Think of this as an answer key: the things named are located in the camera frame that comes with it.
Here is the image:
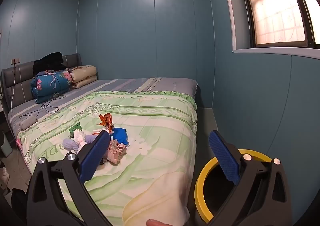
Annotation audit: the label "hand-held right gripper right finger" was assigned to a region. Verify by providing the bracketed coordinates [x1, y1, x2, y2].
[209, 130, 292, 226]

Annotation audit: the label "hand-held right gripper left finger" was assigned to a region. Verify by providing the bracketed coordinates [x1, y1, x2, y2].
[26, 130, 112, 226]

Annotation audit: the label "pink plastic wrapper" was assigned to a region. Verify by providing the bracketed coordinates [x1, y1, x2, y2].
[104, 140, 128, 166]

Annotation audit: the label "white tissue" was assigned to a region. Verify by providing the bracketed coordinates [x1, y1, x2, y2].
[73, 131, 87, 144]

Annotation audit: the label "lavender knit sock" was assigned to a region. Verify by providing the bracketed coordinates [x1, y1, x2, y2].
[62, 134, 97, 154]

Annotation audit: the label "blue rubber glove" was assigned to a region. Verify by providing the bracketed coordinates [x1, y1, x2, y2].
[110, 127, 130, 146]

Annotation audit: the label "orange tangerine peel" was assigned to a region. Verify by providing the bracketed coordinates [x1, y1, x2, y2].
[98, 113, 113, 133]

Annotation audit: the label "yellow rimmed waste bin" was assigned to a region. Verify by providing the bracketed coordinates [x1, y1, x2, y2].
[195, 149, 273, 224]

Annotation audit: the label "green floral quilt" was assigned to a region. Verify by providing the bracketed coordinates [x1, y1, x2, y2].
[17, 90, 198, 226]

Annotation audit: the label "beige stacked pillows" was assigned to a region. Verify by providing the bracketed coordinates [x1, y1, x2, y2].
[69, 65, 98, 89]

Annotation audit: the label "blue floral folded quilt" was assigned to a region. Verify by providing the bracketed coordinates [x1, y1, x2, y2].
[30, 69, 73, 104]

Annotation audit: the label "white shoe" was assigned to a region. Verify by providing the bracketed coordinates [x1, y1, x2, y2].
[0, 166, 10, 191]

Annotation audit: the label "black clothes pile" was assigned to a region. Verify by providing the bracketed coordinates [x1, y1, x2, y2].
[32, 52, 67, 76]

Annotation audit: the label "window with white sill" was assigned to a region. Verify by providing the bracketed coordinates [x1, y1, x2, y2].
[217, 0, 320, 59]

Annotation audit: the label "black cable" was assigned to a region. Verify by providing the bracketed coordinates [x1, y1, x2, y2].
[19, 93, 68, 120]

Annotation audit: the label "white charging cable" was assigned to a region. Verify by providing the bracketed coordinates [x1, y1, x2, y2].
[9, 62, 18, 111]

